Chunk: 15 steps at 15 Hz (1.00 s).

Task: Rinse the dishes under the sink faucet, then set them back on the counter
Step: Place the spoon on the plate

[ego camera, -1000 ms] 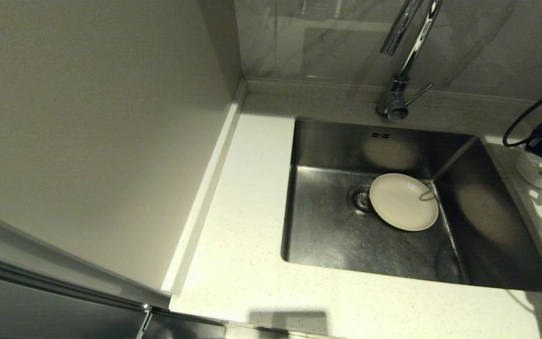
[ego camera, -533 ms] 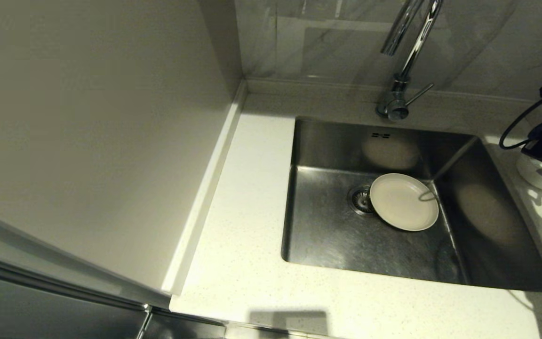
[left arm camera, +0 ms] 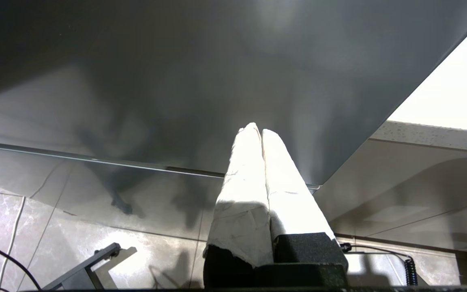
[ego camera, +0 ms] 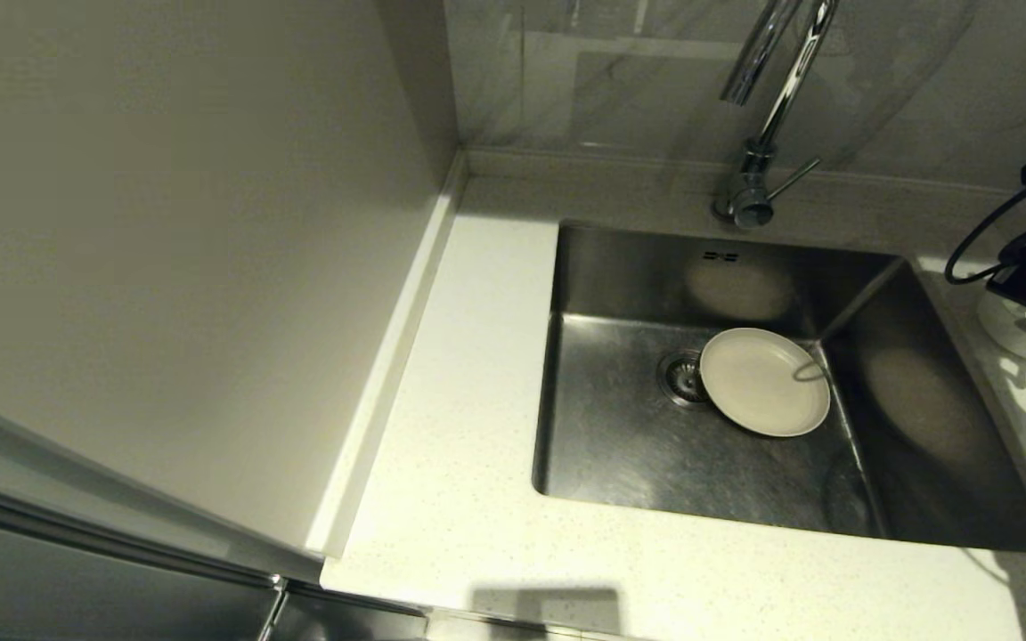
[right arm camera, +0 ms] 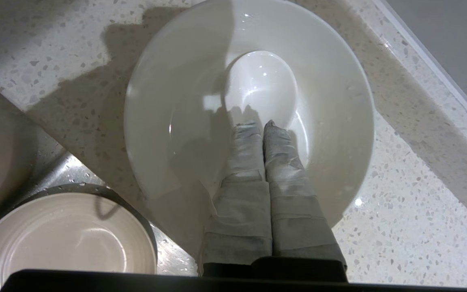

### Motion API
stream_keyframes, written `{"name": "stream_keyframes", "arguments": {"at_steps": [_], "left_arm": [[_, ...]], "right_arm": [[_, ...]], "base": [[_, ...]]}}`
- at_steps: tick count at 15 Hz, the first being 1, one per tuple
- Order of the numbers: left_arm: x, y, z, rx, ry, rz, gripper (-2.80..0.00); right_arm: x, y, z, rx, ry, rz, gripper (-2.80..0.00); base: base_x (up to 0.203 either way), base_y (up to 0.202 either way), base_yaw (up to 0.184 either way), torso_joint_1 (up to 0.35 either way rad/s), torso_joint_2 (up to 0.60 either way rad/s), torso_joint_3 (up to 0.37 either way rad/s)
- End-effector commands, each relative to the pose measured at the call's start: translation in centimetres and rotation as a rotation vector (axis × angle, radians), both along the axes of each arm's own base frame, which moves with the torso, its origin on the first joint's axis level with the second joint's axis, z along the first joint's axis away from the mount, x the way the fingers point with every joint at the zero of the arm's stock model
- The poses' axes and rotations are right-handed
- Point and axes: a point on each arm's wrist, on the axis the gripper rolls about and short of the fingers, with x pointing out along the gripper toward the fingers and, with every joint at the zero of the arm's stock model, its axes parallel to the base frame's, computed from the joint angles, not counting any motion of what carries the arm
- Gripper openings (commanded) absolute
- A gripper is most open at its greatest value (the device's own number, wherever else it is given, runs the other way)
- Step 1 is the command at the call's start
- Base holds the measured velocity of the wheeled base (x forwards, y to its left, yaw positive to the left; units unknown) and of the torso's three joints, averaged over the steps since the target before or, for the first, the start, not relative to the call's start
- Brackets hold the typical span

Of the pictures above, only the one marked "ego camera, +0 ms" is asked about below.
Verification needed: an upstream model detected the round metal drain strainer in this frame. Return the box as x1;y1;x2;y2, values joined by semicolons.
656;349;712;409

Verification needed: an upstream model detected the beige tall cabinet side panel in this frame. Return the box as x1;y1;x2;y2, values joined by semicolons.
0;0;469;584

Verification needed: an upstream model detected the chrome kitchen faucet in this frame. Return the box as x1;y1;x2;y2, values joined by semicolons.
712;0;839;230

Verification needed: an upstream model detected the grey tall cabinet door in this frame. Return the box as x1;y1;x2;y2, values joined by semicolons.
0;472;287;641

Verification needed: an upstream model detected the grey under-counter cabinet front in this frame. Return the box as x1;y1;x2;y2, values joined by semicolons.
264;583;429;641

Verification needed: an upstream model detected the beige round plate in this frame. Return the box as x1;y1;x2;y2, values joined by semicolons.
698;327;832;438

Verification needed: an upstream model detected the stainless steel sink basin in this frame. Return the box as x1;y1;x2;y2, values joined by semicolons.
531;221;1026;555

